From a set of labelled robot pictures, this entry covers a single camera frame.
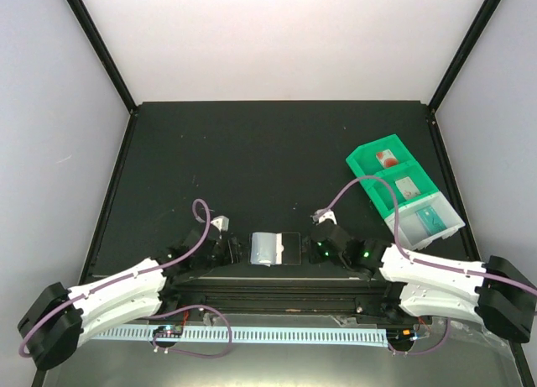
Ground black leather card holder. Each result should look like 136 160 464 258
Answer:
249 232 302 267

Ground small electronics board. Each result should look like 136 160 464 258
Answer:
153 325 183 338

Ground green two-compartment bin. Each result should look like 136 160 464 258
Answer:
346 134 439 219

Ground clear plastic bin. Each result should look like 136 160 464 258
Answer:
384 191 466 251

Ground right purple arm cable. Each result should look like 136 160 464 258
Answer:
312 175 537 298

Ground black frame post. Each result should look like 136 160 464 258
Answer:
428 0 502 114
66 0 137 113

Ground right black frame post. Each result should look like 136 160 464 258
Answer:
428 0 502 114

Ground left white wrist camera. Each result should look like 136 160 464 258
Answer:
211 215 229 233

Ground black aluminium rail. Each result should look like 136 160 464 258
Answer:
159 265 410 324

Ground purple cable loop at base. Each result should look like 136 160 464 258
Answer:
150 305 232 358

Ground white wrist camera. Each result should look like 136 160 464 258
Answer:
211 215 229 233
311 208 337 224

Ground white slotted cable duct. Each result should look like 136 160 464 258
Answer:
94 324 388 348

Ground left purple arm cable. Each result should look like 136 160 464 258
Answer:
18 199 215 358

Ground left black frame post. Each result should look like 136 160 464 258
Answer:
66 0 137 113

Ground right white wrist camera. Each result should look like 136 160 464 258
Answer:
311 208 337 224

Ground white card red marks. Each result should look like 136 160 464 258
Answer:
395 176 421 201

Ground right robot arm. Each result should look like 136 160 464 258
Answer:
310 219 536 343

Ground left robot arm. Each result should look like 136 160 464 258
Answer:
17 226 238 370

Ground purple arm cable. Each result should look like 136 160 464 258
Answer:
312 175 537 298
18 199 215 358

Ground teal card in clear bin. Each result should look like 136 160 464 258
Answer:
416 206 446 235

